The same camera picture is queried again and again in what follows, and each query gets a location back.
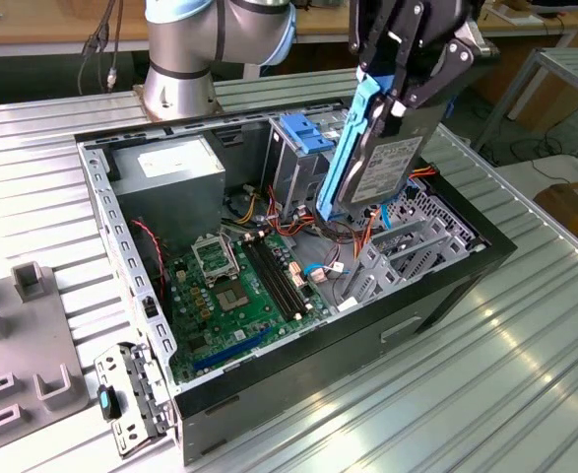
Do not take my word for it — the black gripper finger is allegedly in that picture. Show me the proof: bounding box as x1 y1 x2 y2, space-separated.
348 0 425 74
384 40 478 138

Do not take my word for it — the hard disk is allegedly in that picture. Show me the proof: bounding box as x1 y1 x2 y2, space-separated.
315 66 456 224

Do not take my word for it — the grey disk bay cage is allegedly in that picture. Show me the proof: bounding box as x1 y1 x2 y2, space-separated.
340 184 486 314

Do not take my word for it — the wooden desk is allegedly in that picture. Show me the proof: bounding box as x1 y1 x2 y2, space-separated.
292 0 578 100
0 0 152 59

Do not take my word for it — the white side table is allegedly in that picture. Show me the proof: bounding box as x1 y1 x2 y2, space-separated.
494 155 578 208

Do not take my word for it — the grey optical drive cage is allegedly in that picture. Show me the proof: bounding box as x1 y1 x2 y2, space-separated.
261 105 358 218

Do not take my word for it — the black RAM slot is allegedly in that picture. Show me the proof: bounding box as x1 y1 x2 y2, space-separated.
261 235 315 313
248 238 303 319
255 236 309 316
242 239 297 321

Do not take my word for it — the grey power supply unit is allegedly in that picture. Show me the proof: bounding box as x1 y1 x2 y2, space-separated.
108 135 226 247

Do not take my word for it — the metal socket cover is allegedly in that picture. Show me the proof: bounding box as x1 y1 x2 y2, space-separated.
191 235 241 285

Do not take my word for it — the CPU socket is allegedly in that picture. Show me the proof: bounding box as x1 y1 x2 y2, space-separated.
212 278 250 314

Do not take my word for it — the green motherboard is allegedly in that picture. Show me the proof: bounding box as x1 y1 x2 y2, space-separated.
162 231 334 385

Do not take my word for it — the black open PC case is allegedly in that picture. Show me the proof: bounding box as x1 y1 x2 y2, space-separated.
74 96 519 467

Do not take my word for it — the blue expansion slot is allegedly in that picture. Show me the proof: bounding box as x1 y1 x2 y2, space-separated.
192 327 273 373

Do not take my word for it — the grey parts rack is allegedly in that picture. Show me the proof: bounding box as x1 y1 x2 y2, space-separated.
0 260 93 439

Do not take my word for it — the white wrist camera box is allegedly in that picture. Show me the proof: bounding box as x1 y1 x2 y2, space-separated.
458 22 499 58

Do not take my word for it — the blue plastic drive bracket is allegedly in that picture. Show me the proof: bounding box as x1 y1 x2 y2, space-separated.
278 112 342 155

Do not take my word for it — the blue data wire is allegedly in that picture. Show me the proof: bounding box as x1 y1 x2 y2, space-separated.
380 182 419 229

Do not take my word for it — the dark wire bundle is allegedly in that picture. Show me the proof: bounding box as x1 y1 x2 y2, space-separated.
312 216 368 242

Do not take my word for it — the red orange wire bundle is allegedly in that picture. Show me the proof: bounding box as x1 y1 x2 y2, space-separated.
266 184 319 238

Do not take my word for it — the yellow black wire bundle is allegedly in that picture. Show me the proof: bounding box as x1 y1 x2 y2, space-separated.
222 185 266 226

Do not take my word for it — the small blue board wire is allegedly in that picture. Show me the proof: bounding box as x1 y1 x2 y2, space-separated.
301 263 329 285

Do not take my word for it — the black arm base cable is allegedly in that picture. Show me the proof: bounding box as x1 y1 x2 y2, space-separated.
77 0 125 96

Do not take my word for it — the red black twisted wire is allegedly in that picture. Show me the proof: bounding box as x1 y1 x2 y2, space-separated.
130 220 167 302

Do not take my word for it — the black latch with blue ring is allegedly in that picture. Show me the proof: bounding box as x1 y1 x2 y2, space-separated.
96 384 125 421

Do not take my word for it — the metal slot cover bracket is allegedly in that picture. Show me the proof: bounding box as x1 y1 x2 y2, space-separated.
94 339 179 459

